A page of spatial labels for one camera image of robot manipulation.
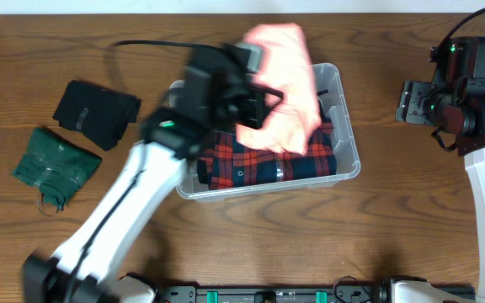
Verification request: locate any black cable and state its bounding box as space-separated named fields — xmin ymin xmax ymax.
xmin=435 ymin=2 xmax=485 ymax=51
xmin=111 ymin=40 xmax=235 ymax=56

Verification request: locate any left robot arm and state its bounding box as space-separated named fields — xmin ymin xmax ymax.
xmin=22 ymin=42 xmax=274 ymax=302

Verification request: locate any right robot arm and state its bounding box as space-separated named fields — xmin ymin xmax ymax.
xmin=396 ymin=36 xmax=485 ymax=302

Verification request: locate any pink cloth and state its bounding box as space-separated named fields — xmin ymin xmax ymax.
xmin=236 ymin=24 xmax=322 ymax=155

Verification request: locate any right black cable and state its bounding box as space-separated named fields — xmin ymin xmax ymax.
xmin=435 ymin=2 xmax=485 ymax=51

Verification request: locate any black cloth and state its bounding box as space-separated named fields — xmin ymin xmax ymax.
xmin=53 ymin=80 xmax=141 ymax=151

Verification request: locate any green cloth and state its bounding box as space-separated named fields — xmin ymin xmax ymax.
xmin=12 ymin=127 xmax=102 ymax=214

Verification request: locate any left black cable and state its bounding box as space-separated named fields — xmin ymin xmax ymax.
xmin=111 ymin=40 xmax=235 ymax=56

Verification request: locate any clear plastic storage bin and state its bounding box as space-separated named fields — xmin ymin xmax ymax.
xmin=176 ymin=63 xmax=361 ymax=202

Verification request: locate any red plaid cloth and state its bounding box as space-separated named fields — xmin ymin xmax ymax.
xmin=196 ymin=120 xmax=337 ymax=190

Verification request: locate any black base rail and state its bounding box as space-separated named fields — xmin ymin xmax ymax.
xmin=115 ymin=273 xmax=477 ymax=303

